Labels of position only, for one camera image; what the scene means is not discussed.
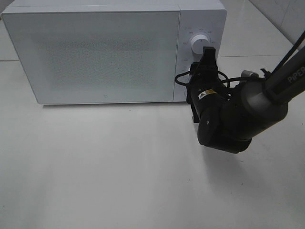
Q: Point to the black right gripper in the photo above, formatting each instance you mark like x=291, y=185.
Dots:
x=204, y=98

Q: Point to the white microwave door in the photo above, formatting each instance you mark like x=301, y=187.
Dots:
x=99, y=57

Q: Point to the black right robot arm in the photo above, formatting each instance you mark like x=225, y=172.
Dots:
x=230, y=112

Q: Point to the white microwave oven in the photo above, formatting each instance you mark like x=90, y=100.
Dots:
x=195, y=16

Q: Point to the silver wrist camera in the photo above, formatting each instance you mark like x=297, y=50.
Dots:
x=246, y=73

